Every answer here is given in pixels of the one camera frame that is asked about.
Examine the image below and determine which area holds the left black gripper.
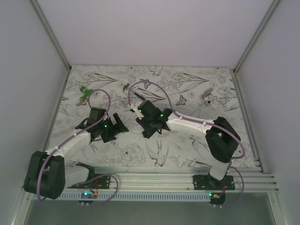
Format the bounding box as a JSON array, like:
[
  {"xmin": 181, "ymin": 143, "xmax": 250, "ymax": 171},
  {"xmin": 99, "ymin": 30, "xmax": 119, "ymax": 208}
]
[{"xmin": 98, "ymin": 113, "xmax": 128, "ymax": 143}]

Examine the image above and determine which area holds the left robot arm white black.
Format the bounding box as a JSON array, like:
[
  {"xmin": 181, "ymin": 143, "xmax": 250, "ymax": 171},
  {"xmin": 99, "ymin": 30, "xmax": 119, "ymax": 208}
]
[{"xmin": 23, "ymin": 107, "xmax": 128, "ymax": 199}]

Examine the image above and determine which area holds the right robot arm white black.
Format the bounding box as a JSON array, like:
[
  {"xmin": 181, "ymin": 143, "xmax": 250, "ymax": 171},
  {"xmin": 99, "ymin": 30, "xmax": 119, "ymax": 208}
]
[{"xmin": 130, "ymin": 100, "xmax": 240, "ymax": 190}]

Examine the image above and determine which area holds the green plastic connector part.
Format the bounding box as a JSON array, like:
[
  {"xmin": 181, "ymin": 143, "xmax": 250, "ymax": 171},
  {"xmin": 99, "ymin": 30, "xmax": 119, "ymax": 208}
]
[{"xmin": 79, "ymin": 86, "xmax": 93, "ymax": 102}]

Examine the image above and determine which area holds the floral patterned table mat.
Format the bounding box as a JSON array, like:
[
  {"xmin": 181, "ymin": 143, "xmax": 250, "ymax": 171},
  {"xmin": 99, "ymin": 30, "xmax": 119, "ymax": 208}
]
[{"xmin": 50, "ymin": 65, "xmax": 256, "ymax": 167}]

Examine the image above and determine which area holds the grey metal fitting part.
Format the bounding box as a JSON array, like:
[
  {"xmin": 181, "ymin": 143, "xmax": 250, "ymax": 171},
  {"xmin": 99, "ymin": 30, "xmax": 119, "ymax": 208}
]
[{"xmin": 201, "ymin": 88, "xmax": 213, "ymax": 99}]

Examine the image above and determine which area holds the left small circuit board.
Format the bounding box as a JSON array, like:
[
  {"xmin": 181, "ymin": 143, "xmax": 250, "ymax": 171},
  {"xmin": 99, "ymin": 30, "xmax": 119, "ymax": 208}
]
[{"xmin": 78, "ymin": 191, "xmax": 98, "ymax": 206}]

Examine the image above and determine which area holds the small circuit board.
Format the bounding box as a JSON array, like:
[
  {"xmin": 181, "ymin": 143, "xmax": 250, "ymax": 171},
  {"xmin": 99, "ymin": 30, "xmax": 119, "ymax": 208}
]
[
  {"xmin": 78, "ymin": 191, "xmax": 98, "ymax": 206},
  {"xmin": 209, "ymin": 193, "xmax": 226, "ymax": 208}
]

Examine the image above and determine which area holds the right small circuit board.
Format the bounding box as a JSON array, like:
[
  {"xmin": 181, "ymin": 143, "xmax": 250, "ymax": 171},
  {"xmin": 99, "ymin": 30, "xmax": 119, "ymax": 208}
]
[{"xmin": 209, "ymin": 193, "xmax": 226, "ymax": 208}]

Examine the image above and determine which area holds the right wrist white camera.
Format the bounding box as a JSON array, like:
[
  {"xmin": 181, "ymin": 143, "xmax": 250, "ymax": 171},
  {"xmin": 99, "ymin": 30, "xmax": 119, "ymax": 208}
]
[{"xmin": 129, "ymin": 100, "xmax": 143, "ymax": 120}]

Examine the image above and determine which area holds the small black handled hammer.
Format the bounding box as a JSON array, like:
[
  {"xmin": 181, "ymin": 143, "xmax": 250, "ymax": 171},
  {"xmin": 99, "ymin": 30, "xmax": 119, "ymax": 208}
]
[{"xmin": 123, "ymin": 83, "xmax": 145, "ymax": 100}]

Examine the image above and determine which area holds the aluminium rail front frame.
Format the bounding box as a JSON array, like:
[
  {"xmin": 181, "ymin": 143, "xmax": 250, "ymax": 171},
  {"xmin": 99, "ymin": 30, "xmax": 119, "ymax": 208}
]
[{"xmin": 22, "ymin": 166, "xmax": 281, "ymax": 193}]

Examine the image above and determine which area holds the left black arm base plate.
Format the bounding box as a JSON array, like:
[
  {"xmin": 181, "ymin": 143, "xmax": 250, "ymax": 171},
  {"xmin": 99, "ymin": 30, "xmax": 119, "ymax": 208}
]
[{"xmin": 68, "ymin": 176, "xmax": 111, "ymax": 190}]

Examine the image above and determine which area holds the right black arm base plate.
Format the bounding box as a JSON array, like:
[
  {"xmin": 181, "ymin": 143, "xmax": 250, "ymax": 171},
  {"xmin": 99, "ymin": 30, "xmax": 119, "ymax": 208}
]
[{"xmin": 193, "ymin": 174, "xmax": 235, "ymax": 191}]

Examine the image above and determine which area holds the white slotted cable duct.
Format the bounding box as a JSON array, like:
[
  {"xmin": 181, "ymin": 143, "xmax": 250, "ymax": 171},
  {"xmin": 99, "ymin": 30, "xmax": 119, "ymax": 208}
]
[{"xmin": 32, "ymin": 192, "xmax": 211, "ymax": 201}]

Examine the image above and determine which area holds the left aluminium corner post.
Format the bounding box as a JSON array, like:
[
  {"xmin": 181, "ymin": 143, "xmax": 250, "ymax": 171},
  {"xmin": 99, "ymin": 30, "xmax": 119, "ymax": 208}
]
[{"xmin": 29, "ymin": 0, "xmax": 72, "ymax": 71}]

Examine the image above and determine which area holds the aluminium corner post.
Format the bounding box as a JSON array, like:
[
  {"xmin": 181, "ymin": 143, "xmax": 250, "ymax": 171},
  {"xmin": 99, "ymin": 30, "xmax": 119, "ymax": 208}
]
[
  {"xmin": 233, "ymin": 0, "xmax": 281, "ymax": 75},
  {"xmin": 29, "ymin": 0, "xmax": 72, "ymax": 71}
]

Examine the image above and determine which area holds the right aluminium corner post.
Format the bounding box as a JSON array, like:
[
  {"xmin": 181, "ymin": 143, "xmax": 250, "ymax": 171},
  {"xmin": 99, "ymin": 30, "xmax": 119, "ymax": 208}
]
[{"xmin": 233, "ymin": 0, "xmax": 281, "ymax": 75}]

